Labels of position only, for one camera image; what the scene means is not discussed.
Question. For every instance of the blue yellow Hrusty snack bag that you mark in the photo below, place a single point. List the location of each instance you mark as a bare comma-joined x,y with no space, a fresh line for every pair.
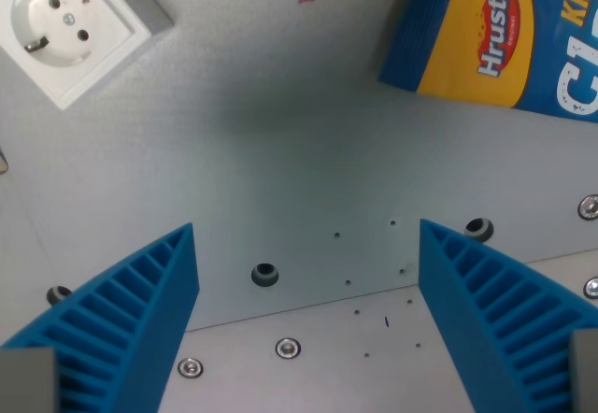
504,34

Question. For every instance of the silver hex socket screw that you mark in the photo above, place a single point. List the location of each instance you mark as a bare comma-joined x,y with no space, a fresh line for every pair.
288,348
589,207
190,367
591,287

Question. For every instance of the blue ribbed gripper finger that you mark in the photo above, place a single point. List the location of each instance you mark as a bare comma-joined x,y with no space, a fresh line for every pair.
490,310
112,319

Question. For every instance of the white wall socket box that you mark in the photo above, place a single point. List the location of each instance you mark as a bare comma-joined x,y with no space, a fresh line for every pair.
70,30

